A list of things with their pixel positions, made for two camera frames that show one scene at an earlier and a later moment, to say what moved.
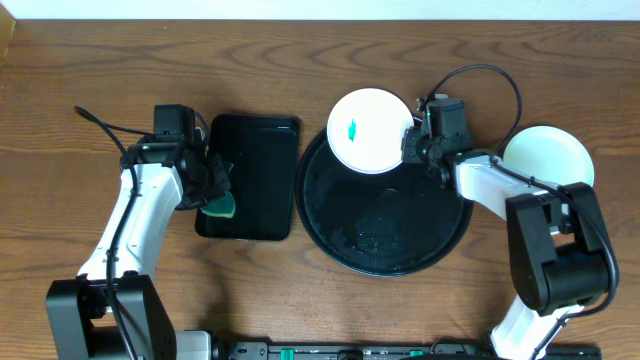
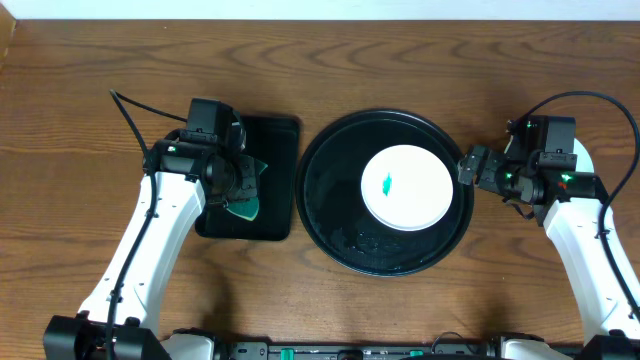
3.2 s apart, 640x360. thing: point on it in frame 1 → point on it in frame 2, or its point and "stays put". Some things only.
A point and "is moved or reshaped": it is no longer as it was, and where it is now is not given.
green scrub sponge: x=224 y=206 is moved or reshaped
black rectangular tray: x=261 y=150 stays put
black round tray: x=382 y=224 stays put
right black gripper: x=410 y=138 → x=488 y=178
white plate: x=365 y=130 → x=407 y=187
